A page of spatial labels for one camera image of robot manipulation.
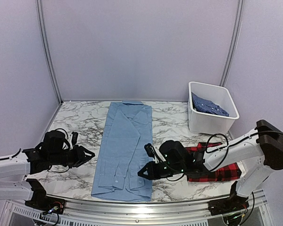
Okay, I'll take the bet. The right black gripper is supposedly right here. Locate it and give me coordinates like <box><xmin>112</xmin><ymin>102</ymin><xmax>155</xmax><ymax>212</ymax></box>
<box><xmin>137</xmin><ymin>161</ymin><xmax>185</xmax><ymax>181</ymax></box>

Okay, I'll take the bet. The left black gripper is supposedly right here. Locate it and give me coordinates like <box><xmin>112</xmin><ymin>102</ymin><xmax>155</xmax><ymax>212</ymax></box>
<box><xmin>49</xmin><ymin>145</ymin><xmax>95</xmax><ymax>169</ymax></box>

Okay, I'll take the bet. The light blue long sleeve shirt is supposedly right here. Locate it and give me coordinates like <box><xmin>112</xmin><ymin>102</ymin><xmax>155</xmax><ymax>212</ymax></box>
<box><xmin>91</xmin><ymin>100</ymin><xmax>153</xmax><ymax>202</ymax></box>

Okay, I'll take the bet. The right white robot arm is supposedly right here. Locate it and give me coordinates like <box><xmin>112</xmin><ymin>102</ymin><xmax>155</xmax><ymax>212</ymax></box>
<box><xmin>137</xmin><ymin>120</ymin><xmax>283</xmax><ymax>215</ymax></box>

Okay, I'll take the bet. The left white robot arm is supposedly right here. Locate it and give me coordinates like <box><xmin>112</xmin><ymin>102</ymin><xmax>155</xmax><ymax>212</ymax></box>
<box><xmin>0</xmin><ymin>129</ymin><xmax>95</xmax><ymax>214</ymax></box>

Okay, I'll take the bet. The dark blue patterned shirt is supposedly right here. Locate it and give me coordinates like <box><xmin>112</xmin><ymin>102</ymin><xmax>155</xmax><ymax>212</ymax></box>
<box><xmin>191</xmin><ymin>93</ymin><xmax>229</xmax><ymax>117</ymax></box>

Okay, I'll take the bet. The red black plaid shirt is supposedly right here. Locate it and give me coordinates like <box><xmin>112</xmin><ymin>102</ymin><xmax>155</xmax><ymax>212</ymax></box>
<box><xmin>185</xmin><ymin>142</ymin><xmax>242</xmax><ymax>183</ymax></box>

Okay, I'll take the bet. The white plastic bin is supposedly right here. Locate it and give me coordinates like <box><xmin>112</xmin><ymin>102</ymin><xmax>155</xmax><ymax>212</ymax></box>
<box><xmin>188</xmin><ymin>81</ymin><xmax>240</xmax><ymax>134</ymax></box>

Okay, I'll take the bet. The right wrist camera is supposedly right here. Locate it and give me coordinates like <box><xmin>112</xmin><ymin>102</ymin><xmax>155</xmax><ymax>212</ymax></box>
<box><xmin>144</xmin><ymin>143</ymin><xmax>159</xmax><ymax>163</ymax></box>

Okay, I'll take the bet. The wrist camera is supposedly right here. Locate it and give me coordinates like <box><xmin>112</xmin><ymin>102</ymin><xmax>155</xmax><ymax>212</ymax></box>
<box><xmin>69</xmin><ymin>132</ymin><xmax>78</xmax><ymax>148</ymax></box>
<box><xmin>144</xmin><ymin>143</ymin><xmax>159</xmax><ymax>163</ymax></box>

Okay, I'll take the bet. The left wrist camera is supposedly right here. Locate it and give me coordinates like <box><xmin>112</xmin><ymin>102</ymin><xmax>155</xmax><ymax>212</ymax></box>
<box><xmin>69</xmin><ymin>132</ymin><xmax>78</xmax><ymax>148</ymax></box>

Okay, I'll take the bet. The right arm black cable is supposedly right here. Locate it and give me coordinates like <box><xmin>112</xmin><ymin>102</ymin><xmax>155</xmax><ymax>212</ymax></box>
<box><xmin>165</xmin><ymin>133</ymin><xmax>229</xmax><ymax>182</ymax></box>

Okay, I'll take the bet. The aluminium table front rail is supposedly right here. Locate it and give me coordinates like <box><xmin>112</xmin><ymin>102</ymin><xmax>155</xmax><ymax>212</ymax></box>
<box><xmin>0</xmin><ymin>190</ymin><xmax>275</xmax><ymax>226</ymax></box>

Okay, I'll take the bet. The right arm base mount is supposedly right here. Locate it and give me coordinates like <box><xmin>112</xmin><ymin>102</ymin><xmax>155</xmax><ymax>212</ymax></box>
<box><xmin>208</xmin><ymin>196</ymin><xmax>249</xmax><ymax>216</ymax></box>

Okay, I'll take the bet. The left wall aluminium profile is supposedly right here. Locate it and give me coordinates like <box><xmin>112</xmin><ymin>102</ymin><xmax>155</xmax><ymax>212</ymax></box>
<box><xmin>35</xmin><ymin>0</ymin><xmax>63</xmax><ymax>105</ymax></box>

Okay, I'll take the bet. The wall aluminium profile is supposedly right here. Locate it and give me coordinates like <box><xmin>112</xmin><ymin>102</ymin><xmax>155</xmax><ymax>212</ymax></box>
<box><xmin>219</xmin><ymin>0</ymin><xmax>245</xmax><ymax>87</ymax></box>
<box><xmin>35</xmin><ymin>0</ymin><xmax>63</xmax><ymax>105</ymax></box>

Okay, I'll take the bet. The right wall aluminium profile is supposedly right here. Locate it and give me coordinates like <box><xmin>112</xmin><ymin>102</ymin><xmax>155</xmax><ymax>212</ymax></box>
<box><xmin>219</xmin><ymin>0</ymin><xmax>245</xmax><ymax>87</ymax></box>

